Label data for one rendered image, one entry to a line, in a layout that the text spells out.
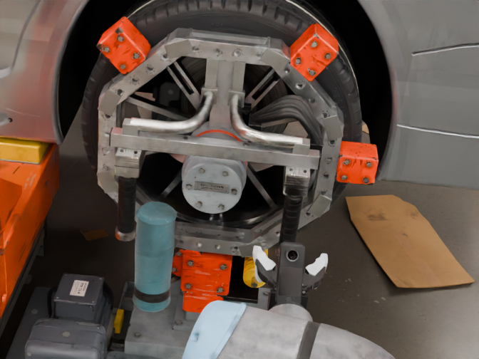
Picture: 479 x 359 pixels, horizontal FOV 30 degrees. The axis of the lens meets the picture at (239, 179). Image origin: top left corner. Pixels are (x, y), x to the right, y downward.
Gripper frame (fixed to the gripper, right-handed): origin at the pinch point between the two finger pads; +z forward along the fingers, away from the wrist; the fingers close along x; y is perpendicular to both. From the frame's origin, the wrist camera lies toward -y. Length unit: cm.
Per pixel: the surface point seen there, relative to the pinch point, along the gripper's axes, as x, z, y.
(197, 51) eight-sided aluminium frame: -23.3, 29.9, -26.4
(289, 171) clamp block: -1.8, 9.2, -11.9
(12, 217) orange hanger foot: -62, 21, 15
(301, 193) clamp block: 1.2, 7.9, -7.9
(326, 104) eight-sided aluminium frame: 5.3, 29.9, -17.5
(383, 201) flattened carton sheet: 45, 153, 81
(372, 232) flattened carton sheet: 40, 133, 82
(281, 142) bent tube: -4.0, 11.1, -17.1
